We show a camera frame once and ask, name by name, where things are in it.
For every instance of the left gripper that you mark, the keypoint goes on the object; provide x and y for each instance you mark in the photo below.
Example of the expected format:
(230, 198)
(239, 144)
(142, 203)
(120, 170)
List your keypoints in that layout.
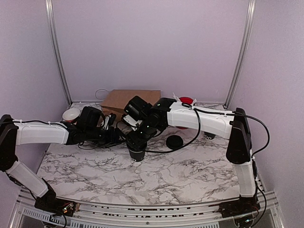
(114, 137)

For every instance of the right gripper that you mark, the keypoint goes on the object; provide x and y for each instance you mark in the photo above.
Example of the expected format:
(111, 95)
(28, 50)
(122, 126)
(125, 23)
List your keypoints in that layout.
(131, 138)

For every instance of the black paper coffee cup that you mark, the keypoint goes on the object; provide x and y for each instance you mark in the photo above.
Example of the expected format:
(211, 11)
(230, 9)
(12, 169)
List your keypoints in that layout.
(137, 155)

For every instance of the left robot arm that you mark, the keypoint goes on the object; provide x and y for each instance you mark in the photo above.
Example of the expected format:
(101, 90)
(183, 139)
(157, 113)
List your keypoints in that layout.
(77, 127)

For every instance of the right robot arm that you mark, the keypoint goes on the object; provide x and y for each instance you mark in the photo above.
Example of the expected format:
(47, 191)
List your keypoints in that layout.
(146, 119)

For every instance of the brown paper bag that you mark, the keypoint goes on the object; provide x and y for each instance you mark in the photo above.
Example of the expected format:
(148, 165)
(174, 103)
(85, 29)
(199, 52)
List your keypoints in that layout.
(117, 99)

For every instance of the orange white bowl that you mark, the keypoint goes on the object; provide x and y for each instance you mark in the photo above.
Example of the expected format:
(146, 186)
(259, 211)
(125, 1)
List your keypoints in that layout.
(70, 114)

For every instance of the red cylindrical holder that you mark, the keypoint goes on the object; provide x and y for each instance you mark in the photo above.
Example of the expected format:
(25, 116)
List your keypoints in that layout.
(186, 100)

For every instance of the stacked black paper cup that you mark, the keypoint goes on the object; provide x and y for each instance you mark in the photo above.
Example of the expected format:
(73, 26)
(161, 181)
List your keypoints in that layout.
(209, 136)

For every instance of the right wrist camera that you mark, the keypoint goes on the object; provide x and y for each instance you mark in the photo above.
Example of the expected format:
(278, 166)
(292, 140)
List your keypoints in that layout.
(128, 120)

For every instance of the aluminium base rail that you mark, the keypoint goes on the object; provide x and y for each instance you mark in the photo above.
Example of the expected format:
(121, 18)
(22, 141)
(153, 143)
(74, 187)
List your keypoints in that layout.
(102, 215)

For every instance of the right aluminium frame post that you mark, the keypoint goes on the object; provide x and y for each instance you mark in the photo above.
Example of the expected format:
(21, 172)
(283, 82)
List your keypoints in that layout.
(242, 52)

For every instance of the aluminium frame post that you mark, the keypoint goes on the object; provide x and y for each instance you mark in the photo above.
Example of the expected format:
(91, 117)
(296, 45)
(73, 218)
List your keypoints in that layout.
(242, 52)
(56, 49)

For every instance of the left aluminium frame post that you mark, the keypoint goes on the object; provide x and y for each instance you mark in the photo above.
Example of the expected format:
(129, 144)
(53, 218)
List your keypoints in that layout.
(56, 49)

